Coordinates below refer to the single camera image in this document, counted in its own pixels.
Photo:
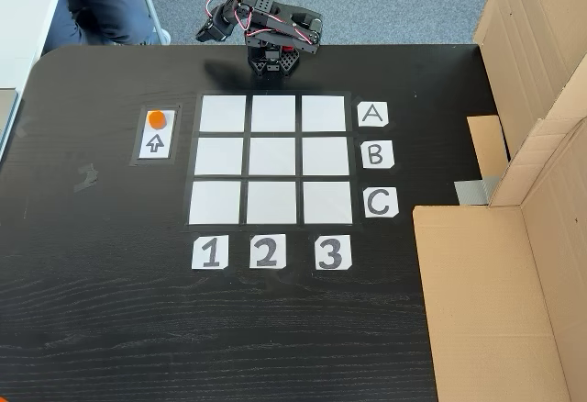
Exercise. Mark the round orange token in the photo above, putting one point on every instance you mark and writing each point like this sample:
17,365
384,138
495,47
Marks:
157,119

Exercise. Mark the white nine-square grid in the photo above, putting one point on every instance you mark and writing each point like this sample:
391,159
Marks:
270,159

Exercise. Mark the person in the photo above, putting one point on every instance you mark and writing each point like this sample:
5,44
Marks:
105,3

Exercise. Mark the white arrow paper sheet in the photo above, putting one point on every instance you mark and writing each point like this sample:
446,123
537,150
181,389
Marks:
156,145

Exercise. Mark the letter A paper sheet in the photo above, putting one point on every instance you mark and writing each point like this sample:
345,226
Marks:
372,115

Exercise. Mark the white desk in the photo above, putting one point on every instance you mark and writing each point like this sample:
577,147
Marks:
23,21

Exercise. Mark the clear tape scraps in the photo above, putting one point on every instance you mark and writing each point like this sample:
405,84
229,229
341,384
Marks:
87,178

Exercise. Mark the letter B paper sheet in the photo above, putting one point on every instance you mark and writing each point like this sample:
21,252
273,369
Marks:
377,154

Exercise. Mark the number 1 paper sheet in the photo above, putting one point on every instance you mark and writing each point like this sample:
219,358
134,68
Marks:
210,252

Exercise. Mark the number 2 paper sheet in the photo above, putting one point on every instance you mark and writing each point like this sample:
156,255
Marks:
267,251

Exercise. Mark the letter C paper sheet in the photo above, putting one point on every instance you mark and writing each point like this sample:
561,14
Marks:
380,202

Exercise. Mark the number 3 paper sheet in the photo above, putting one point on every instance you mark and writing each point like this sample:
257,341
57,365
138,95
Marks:
333,252

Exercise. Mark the brown cardboard panel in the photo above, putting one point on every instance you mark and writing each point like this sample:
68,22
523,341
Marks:
527,53
486,310

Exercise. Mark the grey duct tape strip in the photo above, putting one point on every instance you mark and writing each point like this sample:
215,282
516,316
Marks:
474,190

